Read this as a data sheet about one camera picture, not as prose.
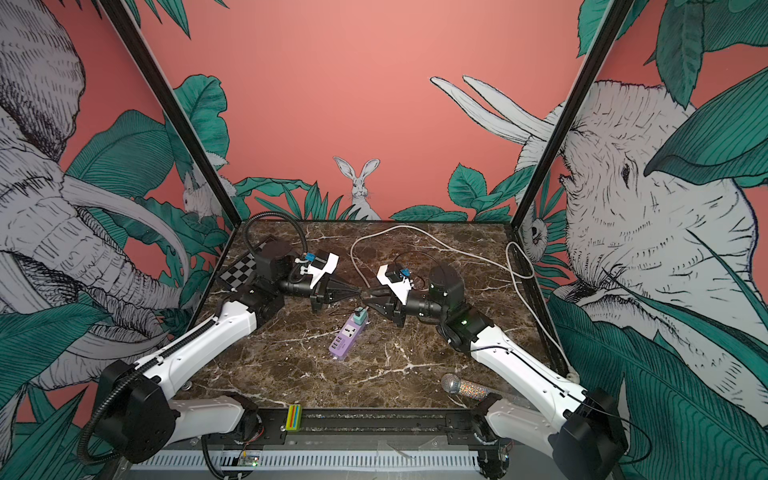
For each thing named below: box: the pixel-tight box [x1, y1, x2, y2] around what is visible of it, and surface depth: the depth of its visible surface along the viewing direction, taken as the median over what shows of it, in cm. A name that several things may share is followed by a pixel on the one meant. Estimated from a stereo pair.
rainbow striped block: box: [285, 404, 303, 432], surface depth 75 cm
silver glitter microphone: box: [441, 373, 489, 402], surface depth 80 cm
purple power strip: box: [328, 315, 369, 361], surface depth 88 cm
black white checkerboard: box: [219, 253, 257, 288], surface depth 103 cm
